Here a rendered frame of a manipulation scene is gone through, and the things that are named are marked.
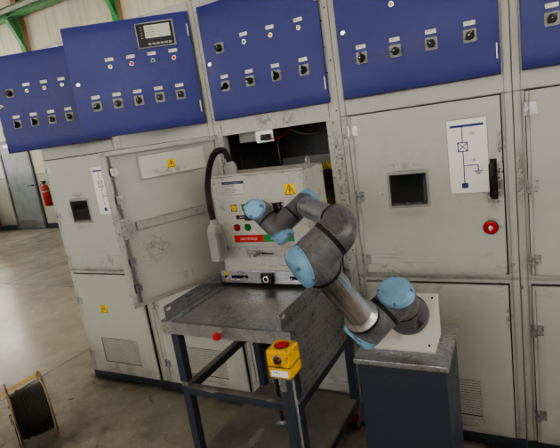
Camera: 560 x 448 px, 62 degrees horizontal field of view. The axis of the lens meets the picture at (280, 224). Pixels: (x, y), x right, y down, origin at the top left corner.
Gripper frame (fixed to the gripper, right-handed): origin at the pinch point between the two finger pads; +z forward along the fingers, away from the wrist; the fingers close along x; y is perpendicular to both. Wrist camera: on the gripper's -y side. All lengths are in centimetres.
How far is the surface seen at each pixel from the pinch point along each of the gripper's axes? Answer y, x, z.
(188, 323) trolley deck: -38, -41, -12
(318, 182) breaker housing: 17.7, 13.9, 20.5
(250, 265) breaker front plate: -20.1, -20.7, 23.8
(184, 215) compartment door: -53, 7, 25
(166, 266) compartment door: -63, -17, 22
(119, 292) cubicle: -130, -31, 82
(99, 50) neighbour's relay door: -83, 93, 10
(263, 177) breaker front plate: -5.0, 18.0, 9.0
